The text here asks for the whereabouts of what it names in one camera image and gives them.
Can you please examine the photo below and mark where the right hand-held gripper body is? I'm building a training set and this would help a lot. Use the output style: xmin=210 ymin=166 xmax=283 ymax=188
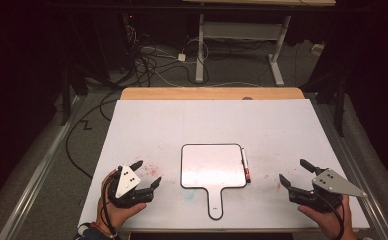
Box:
xmin=288 ymin=167 xmax=368 ymax=214

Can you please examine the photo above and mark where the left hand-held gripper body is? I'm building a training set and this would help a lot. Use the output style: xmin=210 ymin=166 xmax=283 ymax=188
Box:
xmin=106 ymin=165 xmax=155 ymax=209

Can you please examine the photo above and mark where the white paddle-shaped whiteboard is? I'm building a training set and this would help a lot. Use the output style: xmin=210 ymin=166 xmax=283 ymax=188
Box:
xmin=180 ymin=143 xmax=248 ymax=221

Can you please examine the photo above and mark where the person's left hand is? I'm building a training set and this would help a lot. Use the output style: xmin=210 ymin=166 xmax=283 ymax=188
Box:
xmin=96 ymin=168 xmax=148 ymax=232

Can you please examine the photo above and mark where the person's right hand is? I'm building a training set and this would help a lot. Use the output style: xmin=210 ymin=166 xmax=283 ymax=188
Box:
xmin=297 ymin=194 xmax=358 ymax=240

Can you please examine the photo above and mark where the white table cover sheet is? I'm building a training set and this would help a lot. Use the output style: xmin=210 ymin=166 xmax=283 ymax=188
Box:
xmin=78 ymin=99 xmax=371 ymax=232

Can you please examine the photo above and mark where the black stand leg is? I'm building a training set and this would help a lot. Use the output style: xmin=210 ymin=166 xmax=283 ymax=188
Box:
xmin=334 ymin=76 xmax=347 ymax=138
xmin=59 ymin=64 xmax=72 ymax=127

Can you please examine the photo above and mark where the white-framed desk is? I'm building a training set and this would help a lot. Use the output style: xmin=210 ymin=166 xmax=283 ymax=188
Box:
xmin=181 ymin=0 xmax=337 ymax=87

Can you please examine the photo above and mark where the aluminium floor rail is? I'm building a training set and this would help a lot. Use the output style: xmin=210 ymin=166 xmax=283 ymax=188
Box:
xmin=0 ymin=95 xmax=85 ymax=240
xmin=313 ymin=99 xmax=388 ymax=240

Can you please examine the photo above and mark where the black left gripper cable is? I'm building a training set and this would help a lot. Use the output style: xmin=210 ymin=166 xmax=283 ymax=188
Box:
xmin=101 ymin=171 xmax=119 ymax=238

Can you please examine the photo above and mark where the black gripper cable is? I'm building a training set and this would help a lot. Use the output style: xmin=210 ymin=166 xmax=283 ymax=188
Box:
xmin=101 ymin=171 xmax=119 ymax=238
xmin=316 ymin=193 xmax=346 ymax=240

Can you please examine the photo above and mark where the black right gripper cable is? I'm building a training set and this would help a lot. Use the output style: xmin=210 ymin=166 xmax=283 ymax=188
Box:
xmin=316 ymin=193 xmax=346 ymax=240

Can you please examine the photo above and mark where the long black floor cable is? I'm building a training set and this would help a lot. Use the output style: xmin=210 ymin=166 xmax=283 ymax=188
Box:
xmin=64 ymin=89 xmax=123 ymax=180

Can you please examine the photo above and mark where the tangle of black floor cables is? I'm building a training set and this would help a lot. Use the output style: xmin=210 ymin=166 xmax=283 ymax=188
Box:
xmin=121 ymin=24 xmax=211 ymax=88

